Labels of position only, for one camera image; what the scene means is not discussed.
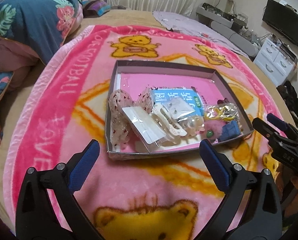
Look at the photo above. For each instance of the blue card of hairpins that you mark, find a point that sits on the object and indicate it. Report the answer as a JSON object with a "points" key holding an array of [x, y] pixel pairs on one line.
{"points": [[230, 130]]}

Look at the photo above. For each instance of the lavender bed sheet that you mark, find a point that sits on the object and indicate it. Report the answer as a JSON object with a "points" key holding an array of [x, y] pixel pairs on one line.
{"points": [[181, 24]]}

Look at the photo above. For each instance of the blue floral quilt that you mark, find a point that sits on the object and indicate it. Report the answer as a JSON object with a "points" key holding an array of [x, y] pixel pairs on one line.
{"points": [[32, 31]]}

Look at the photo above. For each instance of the grey cardboard box tray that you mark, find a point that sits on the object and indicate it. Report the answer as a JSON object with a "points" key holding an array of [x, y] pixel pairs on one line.
{"points": [[136, 149]]}

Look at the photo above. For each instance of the black flat television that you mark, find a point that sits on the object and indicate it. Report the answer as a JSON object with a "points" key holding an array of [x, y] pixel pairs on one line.
{"points": [[283, 19]]}

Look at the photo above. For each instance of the bag of yellow hair ties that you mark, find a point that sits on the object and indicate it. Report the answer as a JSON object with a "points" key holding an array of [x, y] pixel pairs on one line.
{"points": [[224, 111]]}

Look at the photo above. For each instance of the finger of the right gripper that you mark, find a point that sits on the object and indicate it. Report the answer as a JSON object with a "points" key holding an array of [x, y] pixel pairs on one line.
{"points": [[267, 131], [286, 128]]}

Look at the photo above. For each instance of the small clear earring bag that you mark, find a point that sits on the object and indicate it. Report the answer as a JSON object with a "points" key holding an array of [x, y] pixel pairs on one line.
{"points": [[178, 108]]}

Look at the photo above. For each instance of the purple striped pillow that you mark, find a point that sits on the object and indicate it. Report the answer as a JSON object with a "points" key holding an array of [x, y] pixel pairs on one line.
{"points": [[95, 8]]}

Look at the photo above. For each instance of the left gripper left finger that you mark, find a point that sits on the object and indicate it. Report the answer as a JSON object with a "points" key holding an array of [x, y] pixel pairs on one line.
{"points": [[35, 216]]}

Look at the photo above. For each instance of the white card of earrings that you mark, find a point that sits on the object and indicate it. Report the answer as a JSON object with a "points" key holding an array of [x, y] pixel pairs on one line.
{"points": [[144, 126]]}

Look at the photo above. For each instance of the cream pearl hair claw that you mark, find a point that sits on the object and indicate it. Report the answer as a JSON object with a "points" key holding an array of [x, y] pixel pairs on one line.
{"points": [[194, 125]]}

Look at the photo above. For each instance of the sheer red-dotted ribbon bow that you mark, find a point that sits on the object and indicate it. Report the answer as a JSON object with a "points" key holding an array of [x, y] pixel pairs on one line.
{"points": [[121, 128]]}

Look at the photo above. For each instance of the white drawer cabinet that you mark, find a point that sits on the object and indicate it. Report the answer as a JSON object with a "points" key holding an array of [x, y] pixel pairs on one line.
{"points": [[274, 63]]}

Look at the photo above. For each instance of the white hair claw clip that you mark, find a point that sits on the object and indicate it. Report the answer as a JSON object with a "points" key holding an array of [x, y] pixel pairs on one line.
{"points": [[162, 117]]}

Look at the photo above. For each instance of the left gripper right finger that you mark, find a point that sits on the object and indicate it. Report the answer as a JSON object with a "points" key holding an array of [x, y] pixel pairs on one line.
{"points": [[250, 208]]}

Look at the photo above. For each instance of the grey curved bed footboard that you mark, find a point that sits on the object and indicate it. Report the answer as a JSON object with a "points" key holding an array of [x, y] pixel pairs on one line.
{"points": [[219, 22]]}

